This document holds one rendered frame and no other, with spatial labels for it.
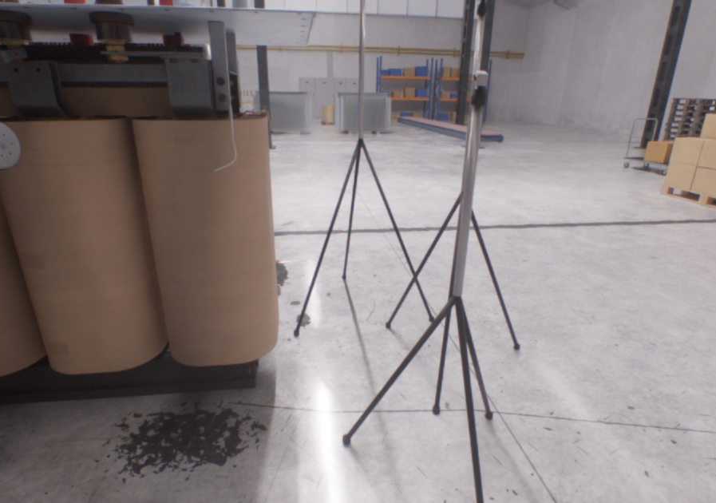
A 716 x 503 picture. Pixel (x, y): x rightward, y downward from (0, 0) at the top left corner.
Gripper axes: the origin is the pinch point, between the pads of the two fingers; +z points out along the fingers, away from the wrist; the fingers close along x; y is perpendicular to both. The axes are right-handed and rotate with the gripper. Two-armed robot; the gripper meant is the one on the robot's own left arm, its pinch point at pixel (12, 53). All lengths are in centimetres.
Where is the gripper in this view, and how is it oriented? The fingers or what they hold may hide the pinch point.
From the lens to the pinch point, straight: 155.4
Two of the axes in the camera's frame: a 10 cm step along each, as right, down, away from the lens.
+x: -9.8, -0.9, 1.9
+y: -0.3, -8.4, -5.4
